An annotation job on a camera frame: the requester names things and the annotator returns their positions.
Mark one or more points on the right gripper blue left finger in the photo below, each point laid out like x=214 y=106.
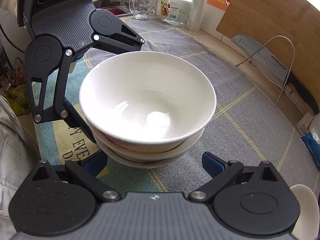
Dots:
x=95 y=163

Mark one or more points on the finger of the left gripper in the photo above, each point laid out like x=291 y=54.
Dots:
x=74 y=120

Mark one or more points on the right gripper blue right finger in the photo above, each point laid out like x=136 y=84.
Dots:
x=213 y=165

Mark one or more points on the large white fruit-pattern plate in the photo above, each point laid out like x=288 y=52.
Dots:
x=302 y=193

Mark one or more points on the small white floral bowl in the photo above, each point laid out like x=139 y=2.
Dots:
x=158 y=160

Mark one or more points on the left beige sleeve forearm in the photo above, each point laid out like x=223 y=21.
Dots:
x=19 y=154

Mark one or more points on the teal towel with yellow label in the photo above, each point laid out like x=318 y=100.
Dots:
x=59 y=143

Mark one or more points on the grey checked dish mat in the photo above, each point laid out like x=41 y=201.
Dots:
x=247 y=125

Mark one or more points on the red basin in sink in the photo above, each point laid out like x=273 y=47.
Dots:
x=119 y=11

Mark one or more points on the glass mug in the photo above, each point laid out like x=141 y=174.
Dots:
x=141 y=9

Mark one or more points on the white blue salt bag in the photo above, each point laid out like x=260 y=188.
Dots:
x=308 y=127

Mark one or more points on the large glass jar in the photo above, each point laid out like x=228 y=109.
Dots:
x=176 y=12

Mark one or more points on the clear plastic wrap roll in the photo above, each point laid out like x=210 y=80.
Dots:
x=196 y=15

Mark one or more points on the bamboo cutting board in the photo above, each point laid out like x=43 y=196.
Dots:
x=291 y=27

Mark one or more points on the metal wire board rack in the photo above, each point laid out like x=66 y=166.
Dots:
x=265 y=61

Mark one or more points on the grey kitchen knife black handle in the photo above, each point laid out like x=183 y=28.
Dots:
x=303 y=92

